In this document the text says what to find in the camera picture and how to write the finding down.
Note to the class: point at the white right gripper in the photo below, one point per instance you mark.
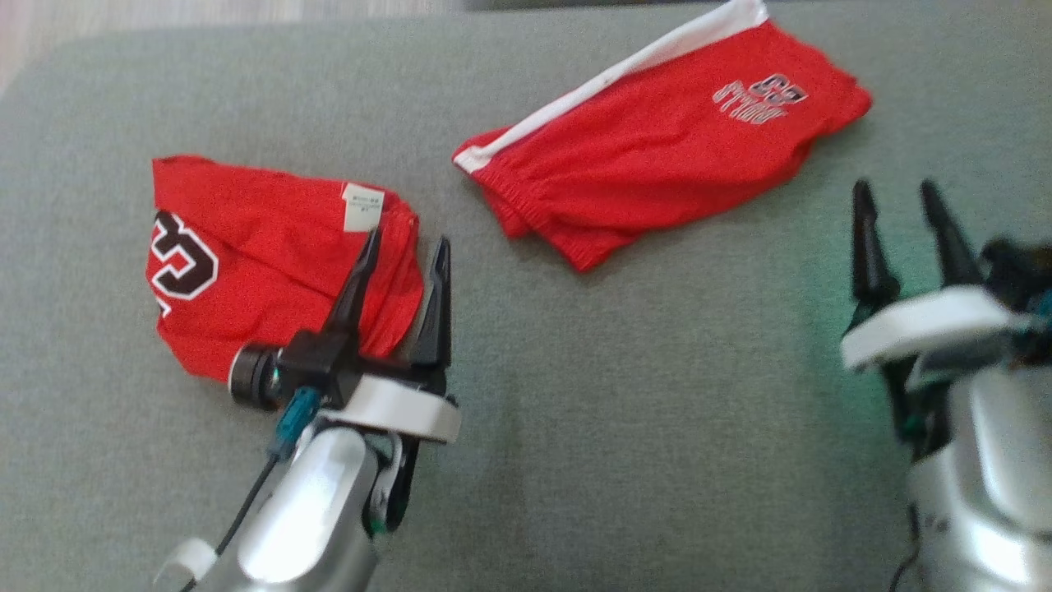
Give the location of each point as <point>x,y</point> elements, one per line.
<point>929,325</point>

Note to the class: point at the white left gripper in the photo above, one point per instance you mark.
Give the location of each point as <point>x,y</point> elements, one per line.
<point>403,411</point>

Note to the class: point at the red and white Bulls jersey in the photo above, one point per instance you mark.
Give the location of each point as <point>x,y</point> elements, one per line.
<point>271,255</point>

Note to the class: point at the red shorts with white stripe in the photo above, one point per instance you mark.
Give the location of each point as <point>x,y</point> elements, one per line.
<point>657,156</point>

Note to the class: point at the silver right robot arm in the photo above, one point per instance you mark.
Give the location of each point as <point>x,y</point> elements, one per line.
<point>1003,460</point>

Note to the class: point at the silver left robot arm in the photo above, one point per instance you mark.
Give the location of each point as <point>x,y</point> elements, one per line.
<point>312,510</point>

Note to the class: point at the grey sofa seat cushion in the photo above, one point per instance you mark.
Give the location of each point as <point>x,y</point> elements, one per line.
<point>616,427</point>

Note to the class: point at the white tape tag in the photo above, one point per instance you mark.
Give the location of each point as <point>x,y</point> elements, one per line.
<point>191,559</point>

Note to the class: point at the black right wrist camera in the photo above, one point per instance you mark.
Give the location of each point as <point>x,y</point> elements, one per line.
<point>1023,271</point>

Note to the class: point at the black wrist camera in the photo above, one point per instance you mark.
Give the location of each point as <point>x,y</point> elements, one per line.
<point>259,376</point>
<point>1023,271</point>

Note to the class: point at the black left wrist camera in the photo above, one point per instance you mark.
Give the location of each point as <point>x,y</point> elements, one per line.
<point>259,376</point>

